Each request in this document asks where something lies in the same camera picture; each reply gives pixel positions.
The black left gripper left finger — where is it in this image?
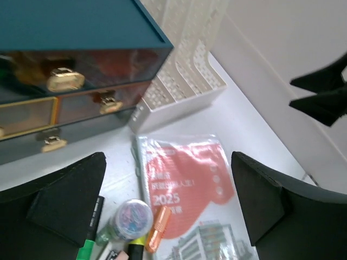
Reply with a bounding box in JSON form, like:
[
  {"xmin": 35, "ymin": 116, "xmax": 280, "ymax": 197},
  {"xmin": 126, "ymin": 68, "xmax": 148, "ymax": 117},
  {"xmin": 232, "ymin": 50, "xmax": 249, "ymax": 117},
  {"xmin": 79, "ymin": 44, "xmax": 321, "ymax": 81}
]
[{"xmin": 1, "ymin": 152, "xmax": 106, "ymax": 259}]

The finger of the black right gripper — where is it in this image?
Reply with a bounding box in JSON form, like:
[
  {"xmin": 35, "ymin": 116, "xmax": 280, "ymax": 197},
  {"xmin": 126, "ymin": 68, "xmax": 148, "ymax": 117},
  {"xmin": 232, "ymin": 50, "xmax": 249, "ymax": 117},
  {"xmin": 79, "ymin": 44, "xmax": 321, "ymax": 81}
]
[
  {"xmin": 289, "ymin": 89, "xmax": 346, "ymax": 127},
  {"xmin": 290, "ymin": 54, "xmax": 346, "ymax": 93}
]

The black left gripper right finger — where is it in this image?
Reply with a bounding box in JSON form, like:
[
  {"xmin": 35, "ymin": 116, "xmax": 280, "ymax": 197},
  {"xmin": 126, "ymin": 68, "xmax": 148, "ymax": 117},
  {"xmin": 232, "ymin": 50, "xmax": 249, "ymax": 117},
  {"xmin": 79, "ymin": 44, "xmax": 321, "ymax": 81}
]
[{"xmin": 231, "ymin": 152, "xmax": 346, "ymax": 259}]

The clear paper clip jar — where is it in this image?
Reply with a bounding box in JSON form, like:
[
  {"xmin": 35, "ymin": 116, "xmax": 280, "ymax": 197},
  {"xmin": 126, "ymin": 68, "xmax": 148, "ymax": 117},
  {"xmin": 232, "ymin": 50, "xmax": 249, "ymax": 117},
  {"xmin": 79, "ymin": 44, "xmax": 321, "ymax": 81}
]
[{"xmin": 95, "ymin": 199, "xmax": 153, "ymax": 245}]

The clear zip folder red paper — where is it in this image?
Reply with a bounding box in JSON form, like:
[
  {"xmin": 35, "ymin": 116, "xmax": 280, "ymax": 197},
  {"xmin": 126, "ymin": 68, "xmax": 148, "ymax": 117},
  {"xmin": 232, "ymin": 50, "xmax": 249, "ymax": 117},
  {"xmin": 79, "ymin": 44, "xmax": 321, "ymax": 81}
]
[{"xmin": 132, "ymin": 134, "xmax": 258, "ymax": 259}]

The green cap black highlighter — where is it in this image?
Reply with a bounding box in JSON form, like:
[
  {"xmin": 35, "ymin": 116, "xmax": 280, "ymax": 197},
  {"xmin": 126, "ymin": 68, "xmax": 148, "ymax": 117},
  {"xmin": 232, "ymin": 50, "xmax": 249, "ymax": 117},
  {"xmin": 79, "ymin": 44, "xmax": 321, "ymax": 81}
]
[{"xmin": 76, "ymin": 196, "xmax": 105, "ymax": 260}]

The bottom dark drawer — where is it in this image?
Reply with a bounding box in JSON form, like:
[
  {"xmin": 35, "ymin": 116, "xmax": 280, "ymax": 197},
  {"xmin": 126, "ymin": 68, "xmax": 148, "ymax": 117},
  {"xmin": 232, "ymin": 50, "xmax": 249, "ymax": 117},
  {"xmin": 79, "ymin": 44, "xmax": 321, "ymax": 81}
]
[{"xmin": 1, "ymin": 107, "xmax": 135, "ymax": 165}]

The yellow cap black highlighter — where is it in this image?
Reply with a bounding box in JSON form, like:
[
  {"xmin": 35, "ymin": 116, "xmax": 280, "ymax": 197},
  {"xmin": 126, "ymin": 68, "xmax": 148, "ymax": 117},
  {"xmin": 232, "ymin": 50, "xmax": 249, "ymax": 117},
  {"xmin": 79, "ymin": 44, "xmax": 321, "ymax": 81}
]
[{"xmin": 127, "ymin": 236, "xmax": 146, "ymax": 260}]

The middle left amber drawer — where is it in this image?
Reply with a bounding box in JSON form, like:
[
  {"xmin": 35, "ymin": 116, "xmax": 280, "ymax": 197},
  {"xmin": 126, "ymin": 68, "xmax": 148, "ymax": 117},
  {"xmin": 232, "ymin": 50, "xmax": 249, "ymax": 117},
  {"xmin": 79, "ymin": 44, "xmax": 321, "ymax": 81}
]
[{"xmin": 1, "ymin": 97, "xmax": 58, "ymax": 140}]

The middle right amber drawer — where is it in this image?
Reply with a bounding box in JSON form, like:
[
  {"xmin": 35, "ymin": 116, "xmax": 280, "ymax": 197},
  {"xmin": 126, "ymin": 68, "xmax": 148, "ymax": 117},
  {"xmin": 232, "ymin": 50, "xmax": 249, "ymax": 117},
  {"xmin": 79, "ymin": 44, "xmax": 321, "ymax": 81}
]
[{"xmin": 55, "ymin": 81, "xmax": 152, "ymax": 125}]

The white file rack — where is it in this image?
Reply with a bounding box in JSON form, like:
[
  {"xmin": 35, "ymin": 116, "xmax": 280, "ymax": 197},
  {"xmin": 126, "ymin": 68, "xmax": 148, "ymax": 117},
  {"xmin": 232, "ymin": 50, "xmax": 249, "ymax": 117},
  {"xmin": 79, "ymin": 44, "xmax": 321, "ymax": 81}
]
[{"xmin": 128, "ymin": 0, "xmax": 229, "ymax": 133}]

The teal drawer organizer cabinet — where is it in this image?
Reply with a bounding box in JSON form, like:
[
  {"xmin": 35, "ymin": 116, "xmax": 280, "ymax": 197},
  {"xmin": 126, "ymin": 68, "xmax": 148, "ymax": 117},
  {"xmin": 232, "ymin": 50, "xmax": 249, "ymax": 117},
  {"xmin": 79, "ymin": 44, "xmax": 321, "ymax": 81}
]
[{"xmin": 0, "ymin": 0, "xmax": 175, "ymax": 166}]

